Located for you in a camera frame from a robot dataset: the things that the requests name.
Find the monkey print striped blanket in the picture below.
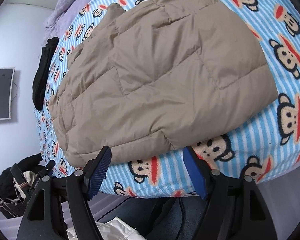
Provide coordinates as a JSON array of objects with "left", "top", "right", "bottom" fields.
[{"left": 33, "top": 0, "right": 300, "bottom": 199}]

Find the folded black garment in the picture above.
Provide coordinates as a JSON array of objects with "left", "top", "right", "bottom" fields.
[{"left": 32, "top": 37, "right": 59, "bottom": 111}]

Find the wall mounted curved monitor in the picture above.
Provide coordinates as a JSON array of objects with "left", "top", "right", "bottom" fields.
[{"left": 0, "top": 68, "right": 15, "bottom": 121}]

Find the tan puffer jacket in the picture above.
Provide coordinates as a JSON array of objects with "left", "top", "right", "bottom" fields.
[{"left": 49, "top": 0, "right": 278, "bottom": 167}]

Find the purple quilted duvet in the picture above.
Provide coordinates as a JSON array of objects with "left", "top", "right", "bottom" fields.
[{"left": 42, "top": 0, "right": 91, "bottom": 46}]

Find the white garment on lap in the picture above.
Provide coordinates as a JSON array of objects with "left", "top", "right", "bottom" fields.
[{"left": 66, "top": 216, "right": 147, "bottom": 240}]

